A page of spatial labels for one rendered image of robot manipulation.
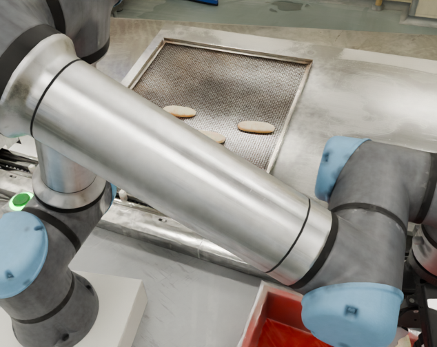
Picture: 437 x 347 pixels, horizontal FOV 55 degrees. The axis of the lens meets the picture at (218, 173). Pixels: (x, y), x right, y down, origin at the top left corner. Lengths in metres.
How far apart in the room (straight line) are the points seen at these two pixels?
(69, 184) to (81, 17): 0.31
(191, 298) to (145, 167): 0.61
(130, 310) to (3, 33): 0.59
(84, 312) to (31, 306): 0.11
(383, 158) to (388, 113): 0.76
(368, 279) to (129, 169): 0.20
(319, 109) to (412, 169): 0.76
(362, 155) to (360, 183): 0.04
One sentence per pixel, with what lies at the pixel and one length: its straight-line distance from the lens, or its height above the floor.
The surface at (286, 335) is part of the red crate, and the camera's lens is 0.86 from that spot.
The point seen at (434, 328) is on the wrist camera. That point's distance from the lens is 0.56.
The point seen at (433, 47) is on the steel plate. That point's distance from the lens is 1.90.
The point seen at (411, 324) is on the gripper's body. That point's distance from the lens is 0.62.
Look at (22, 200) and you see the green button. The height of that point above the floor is 0.91.
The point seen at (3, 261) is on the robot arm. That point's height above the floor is 1.11.
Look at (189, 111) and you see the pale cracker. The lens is 1.18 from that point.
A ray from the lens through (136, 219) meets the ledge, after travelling 1.00.
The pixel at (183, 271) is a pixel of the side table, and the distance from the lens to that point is 0.94.
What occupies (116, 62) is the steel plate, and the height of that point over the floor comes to 0.82.
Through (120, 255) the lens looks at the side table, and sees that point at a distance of 0.99.
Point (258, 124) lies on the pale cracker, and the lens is 1.12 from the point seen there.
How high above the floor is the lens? 1.60
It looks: 43 degrees down
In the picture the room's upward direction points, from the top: 2 degrees counter-clockwise
